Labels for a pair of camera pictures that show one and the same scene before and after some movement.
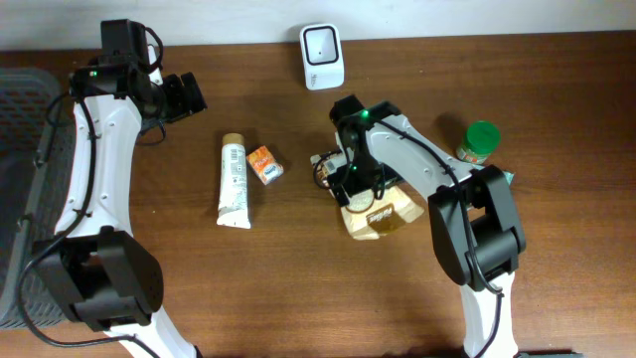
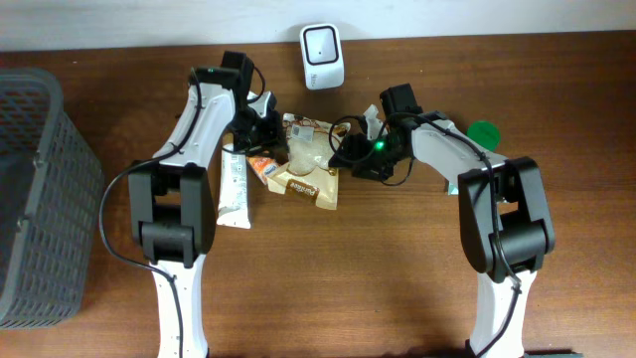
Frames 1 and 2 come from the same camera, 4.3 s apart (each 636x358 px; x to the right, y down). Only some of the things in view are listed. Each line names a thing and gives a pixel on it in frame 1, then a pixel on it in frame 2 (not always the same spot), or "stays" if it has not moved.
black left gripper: x=183 y=105 -> x=274 y=136
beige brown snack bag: x=368 y=217 -> x=308 y=174
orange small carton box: x=264 y=165 stays
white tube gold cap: x=234 y=209 stays
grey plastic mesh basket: x=34 y=120 stays
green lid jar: x=481 y=139 stays
